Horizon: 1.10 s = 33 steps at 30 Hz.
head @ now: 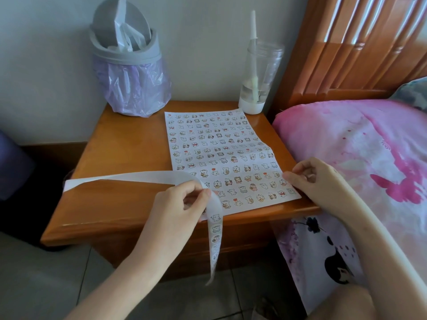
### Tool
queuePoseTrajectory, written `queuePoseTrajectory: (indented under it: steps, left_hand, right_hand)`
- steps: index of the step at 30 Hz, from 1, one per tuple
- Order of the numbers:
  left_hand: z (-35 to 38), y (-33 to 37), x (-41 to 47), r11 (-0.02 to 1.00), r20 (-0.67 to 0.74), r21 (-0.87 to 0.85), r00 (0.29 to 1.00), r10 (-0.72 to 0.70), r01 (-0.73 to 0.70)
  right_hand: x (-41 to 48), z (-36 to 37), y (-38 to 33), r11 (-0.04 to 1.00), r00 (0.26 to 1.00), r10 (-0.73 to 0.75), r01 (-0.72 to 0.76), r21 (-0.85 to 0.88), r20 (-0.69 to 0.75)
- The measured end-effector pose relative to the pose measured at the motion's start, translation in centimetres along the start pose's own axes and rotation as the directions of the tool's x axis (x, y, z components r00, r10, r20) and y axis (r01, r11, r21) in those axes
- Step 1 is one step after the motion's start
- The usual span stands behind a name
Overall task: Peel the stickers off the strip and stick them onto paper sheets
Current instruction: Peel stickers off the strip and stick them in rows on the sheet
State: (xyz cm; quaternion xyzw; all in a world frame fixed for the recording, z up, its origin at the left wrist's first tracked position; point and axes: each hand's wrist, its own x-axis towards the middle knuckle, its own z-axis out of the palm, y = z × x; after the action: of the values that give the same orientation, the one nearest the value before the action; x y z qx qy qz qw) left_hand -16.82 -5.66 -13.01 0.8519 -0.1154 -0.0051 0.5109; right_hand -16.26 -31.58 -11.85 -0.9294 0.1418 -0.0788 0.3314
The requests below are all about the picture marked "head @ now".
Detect person's right hand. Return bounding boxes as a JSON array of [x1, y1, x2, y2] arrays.
[[282, 157, 359, 217]]

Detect person's left hand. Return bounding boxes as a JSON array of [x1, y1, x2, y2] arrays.
[[132, 180, 213, 274]]

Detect long white sticker strip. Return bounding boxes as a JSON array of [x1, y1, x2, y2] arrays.
[[62, 170, 224, 286]]

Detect white paper sheet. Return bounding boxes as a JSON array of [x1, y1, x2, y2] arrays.
[[164, 109, 302, 221]]

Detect person's left forearm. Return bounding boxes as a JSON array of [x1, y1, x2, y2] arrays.
[[65, 256, 166, 320]]

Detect person's right forearm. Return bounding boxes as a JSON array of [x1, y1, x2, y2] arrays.
[[340, 196, 427, 320]]

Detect person's leg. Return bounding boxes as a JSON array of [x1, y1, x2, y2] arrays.
[[306, 284, 378, 320]]

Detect pink floral bedding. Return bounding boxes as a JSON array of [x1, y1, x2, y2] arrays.
[[272, 99, 427, 316]]

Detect wooden nightstand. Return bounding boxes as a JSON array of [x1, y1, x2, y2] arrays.
[[40, 100, 321, 282]]

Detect clear cup with white base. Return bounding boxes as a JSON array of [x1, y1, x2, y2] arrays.
[[238, 40, 285, 116]]

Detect wooden bed headboard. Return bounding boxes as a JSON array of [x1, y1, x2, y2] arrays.
[[268, 0, 427, 120]]

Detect grey pillow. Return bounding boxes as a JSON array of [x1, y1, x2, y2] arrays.
[[390, 76, 427, 112]]

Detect pink slipper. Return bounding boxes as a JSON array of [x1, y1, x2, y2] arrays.
[[252, 296, 279, 320]]

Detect purple plastic bin bag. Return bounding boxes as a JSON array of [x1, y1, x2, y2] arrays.
[[93, 55, 173, 118]]

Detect purple rolled mat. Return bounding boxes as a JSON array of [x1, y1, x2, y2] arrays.
[[0, 131, 36, 201]]

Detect grey trash bin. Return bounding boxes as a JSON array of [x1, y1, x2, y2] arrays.
[[88, 0, 163, 65]]

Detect white straw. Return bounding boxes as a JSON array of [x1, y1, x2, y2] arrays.
[[250, 10, 259, 103]]

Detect white backing scraps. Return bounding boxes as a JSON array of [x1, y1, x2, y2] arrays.
[[106, 0, 147, 52]]

